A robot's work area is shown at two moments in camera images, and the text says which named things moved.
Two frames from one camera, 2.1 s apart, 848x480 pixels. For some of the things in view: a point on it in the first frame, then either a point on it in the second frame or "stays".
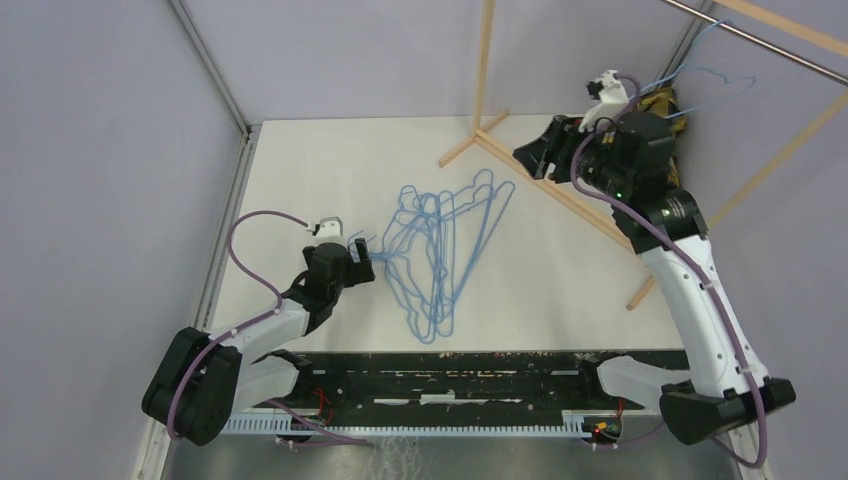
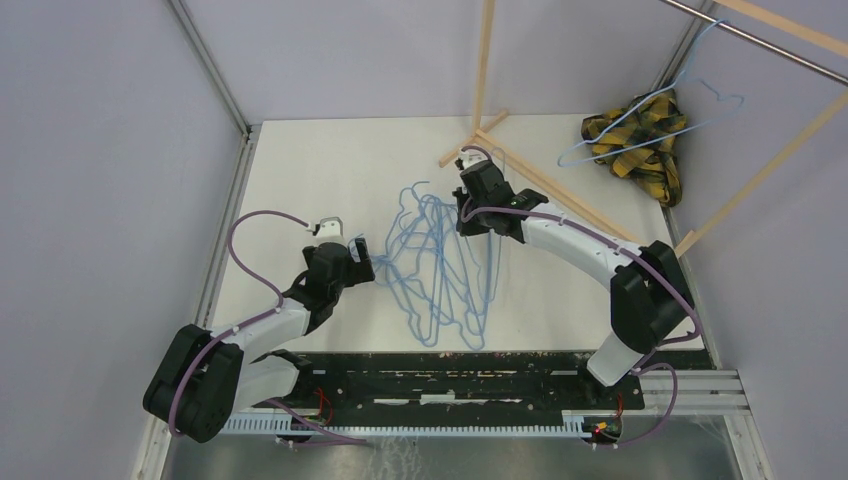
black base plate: x=465 y=386 stays
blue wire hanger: x=684 y=62 to x=562 y=162
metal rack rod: x=795 y=55 stays
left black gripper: x=359 y=271 stays
